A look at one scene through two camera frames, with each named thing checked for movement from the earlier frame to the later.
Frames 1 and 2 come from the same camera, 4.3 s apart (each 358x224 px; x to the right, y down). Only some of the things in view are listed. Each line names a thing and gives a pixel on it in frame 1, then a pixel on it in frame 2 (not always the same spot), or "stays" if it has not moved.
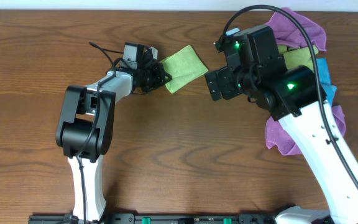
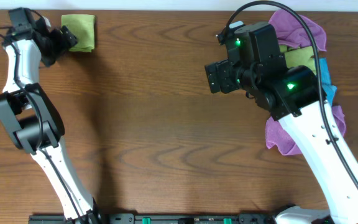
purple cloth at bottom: (276, 137) stays
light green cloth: (184, 66) to (82, 27)
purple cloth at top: (288, 32) stays
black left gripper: (160, 73) to (63, 45)
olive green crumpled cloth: (294, 56) stays
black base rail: (178, 218) stays
